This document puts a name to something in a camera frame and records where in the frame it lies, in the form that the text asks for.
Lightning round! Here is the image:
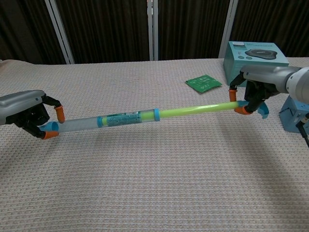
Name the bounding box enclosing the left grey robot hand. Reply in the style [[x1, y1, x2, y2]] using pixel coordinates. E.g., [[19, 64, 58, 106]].
[[0, 89, 66, 141]]

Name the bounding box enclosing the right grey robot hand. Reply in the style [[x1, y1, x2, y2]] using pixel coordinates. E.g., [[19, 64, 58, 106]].
[[228, 64, 290, 116]]

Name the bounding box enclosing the clear plastic tube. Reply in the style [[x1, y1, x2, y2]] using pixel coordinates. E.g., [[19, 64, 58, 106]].
[[40, 108, 160, 136]]

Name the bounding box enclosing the blue green water pump toy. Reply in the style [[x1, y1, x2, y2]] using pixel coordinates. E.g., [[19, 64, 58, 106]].
[[98, 100, 270, 120]]

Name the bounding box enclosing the teal printed product box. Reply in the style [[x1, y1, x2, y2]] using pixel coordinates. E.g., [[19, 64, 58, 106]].
[[222, 40, 290, 86]]

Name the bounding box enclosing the light blue cardboard box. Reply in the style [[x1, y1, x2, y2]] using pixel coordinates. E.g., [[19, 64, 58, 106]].
[[278, 95, 309, 133]]

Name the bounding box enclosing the dark folding screen panel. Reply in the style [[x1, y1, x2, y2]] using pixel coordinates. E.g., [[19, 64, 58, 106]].
[[218, 0, 309, 58], [153, 0, 239, 61], [0, 0, 73, 65], [49, 0, 154, 65]]

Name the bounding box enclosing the green foil packet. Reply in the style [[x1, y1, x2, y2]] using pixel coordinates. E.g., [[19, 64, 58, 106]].
[[185, 74, 223, 94]]

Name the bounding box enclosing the beige woven tablecloth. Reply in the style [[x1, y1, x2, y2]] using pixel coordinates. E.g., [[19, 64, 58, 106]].
[[0, 57, 309, 232]]

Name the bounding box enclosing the black cable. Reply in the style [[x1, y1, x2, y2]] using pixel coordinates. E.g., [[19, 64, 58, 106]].
[[296, 115, 309, 149]]

